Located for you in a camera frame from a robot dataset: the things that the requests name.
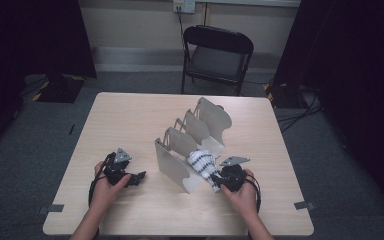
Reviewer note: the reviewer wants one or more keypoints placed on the black folding chair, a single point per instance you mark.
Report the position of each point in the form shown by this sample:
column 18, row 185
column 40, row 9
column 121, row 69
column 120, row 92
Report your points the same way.
column 218, row 61

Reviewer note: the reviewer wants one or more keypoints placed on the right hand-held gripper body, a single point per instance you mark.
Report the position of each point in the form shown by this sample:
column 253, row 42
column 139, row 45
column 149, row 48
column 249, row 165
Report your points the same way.
column 233, row 176

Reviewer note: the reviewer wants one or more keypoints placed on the grey wall trunking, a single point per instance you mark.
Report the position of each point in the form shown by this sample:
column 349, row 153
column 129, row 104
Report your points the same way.
column 246, row 2

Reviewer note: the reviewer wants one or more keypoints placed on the small black pen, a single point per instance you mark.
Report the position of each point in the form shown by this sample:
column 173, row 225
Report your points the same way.
column 71, row 129

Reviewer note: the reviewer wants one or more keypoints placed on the white cloth with dark stripes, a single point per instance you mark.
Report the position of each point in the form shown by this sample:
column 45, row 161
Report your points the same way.
column 201, row 163

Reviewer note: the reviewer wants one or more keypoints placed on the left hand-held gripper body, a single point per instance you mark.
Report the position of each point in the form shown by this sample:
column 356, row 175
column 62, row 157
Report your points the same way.
column 121, row 156

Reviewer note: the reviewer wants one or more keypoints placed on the person's right hand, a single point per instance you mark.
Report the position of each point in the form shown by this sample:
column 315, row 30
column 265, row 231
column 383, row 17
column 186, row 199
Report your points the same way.
column 243, row 200

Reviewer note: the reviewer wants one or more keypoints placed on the black curtain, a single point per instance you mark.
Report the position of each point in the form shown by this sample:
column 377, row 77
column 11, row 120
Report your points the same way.
column 363, row 66
column 30, row 33

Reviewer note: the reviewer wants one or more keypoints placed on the black stand base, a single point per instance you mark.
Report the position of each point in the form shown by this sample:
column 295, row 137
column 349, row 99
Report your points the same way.
column 283, row 96
column 60, row 90

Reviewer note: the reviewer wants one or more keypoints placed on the white wall socket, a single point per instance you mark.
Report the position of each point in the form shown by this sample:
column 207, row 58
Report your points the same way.
column 188, row 6

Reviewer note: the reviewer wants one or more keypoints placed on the person's left hand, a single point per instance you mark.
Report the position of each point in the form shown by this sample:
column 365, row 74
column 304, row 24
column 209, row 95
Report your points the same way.
column 103, row 195

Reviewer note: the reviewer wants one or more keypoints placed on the beige expandable divider rack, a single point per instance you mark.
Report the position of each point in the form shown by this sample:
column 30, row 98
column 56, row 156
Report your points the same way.
column 171, row 163

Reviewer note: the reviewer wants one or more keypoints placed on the grey tape strip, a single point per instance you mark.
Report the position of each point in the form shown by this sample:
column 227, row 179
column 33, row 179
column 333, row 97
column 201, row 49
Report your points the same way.
column 304, row 205
column 55, row 208

